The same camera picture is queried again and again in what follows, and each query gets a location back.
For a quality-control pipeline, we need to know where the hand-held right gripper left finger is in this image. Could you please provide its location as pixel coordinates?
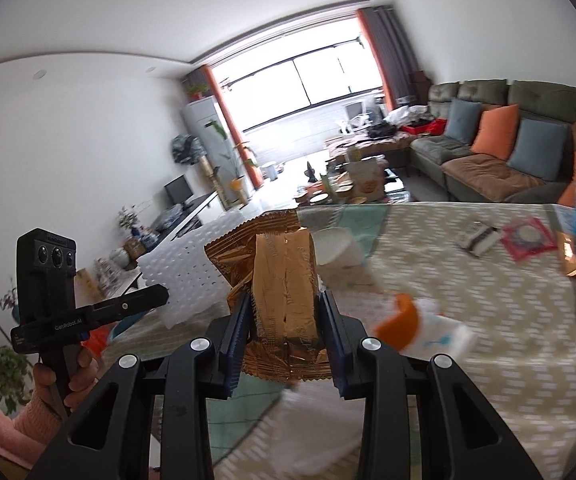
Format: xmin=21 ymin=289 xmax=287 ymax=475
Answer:
xmin=25 ymin=290 xmax=253 ymax=480

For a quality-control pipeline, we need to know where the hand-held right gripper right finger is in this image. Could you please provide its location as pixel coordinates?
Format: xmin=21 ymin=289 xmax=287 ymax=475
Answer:
xmin=318 ymin=290 xmax=544 ymax=480

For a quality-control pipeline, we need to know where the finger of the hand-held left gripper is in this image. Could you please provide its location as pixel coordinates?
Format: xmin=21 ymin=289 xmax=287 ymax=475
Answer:
xmin=90 ymin=284 xmax=170 ymax=332

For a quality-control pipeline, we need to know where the person's left hand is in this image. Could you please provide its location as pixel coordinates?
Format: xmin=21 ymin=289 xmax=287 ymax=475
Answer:
xmin=32 ymin=346 xmax=99 ymax=418

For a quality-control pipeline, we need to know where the orange plastic bag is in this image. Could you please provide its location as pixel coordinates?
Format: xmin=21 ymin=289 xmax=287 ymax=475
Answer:
xmin=82 ymin=327 xmax=118 ymax=357

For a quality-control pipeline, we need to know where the flower vase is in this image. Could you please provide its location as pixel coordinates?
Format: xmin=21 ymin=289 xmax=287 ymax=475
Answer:
xmin=118 ymin=205 xmax=145 ymax=242

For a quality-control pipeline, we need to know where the orange and white packet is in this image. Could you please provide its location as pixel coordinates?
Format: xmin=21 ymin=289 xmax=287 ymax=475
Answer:
xmin=374 ymin=294 xmax=479 ymax=361

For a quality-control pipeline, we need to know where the leafy green houseplant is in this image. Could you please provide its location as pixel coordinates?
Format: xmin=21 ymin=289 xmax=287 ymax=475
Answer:
xmin=0 ymin=345 xmax=34 ymax=416

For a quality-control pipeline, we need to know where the white television cabinet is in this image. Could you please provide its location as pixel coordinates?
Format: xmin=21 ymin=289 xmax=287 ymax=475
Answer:
xmin=102 ymin=192 xmax=219 ymax=301

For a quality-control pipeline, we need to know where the black television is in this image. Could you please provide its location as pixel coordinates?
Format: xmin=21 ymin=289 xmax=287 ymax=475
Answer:
xmin=164 ymin=175 xmax=193 ymax=207

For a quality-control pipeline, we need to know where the patterned tablecloth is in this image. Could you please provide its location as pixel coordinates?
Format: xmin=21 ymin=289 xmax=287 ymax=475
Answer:
xmin=108 ymin=202 xmax=576 ymax=480

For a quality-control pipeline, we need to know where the covered standing fan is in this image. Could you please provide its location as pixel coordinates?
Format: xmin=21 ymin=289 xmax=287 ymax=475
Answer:
xmin=170 ymin=133 xmax=207 ymax=166

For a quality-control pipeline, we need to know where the tall plant in orange pot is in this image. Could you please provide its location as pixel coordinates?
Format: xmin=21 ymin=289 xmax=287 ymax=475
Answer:
xmin=208 ymin=120 xmax=259 ymax=206

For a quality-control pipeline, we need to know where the cluttered coffee table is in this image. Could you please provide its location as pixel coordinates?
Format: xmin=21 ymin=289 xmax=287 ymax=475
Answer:
xmin=295 ymin=145 xmax=413 ymax=206

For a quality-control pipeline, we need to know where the black and white packet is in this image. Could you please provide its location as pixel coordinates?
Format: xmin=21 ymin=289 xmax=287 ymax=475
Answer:
xmin=457 ymin=222 xmax=501 ymax=258

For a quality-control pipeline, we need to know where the white standing air conditioner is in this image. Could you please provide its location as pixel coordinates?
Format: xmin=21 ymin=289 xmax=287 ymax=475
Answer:
xmin=184 ymin=97 xmax=243 ymax=207

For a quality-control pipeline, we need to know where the red packet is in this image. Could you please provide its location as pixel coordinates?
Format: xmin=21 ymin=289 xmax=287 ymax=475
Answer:
xmin=500 ymin=218 xmax=559 ymax=262

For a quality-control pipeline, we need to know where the small potted plant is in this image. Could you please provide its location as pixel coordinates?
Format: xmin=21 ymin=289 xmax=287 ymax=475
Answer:
xmin=184 ymin=80 xmax=211 ymax=102

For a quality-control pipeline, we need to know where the green sofa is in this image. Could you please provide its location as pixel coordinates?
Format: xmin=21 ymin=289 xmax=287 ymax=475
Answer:
xmin=410 ymin=79 xmax=576 ymax=206

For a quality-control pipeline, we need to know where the white chair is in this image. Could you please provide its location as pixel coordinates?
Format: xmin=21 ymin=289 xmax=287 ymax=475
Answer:
xmin=343 ymin=101 xmax=373 ymax=128

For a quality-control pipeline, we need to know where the red cloth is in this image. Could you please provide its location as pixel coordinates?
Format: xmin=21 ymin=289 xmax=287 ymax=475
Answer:
xmin=400 ymin=119 xmax=448 ymax=137

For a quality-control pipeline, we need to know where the blue cushion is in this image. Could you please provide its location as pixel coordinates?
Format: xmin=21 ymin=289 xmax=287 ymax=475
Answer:
xmin=444 ymin=98 xmax=484 ymax=146

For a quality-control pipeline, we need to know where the large grey-blue cushion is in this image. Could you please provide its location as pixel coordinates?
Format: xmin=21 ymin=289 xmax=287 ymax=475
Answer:
xmin=508 ymin=119 xmax=569 ymax=182

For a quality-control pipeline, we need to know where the orange and grey curtain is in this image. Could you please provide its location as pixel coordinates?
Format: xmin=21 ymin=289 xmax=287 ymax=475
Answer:
xmin=357 ymin=6 xmax=419 ymax=111

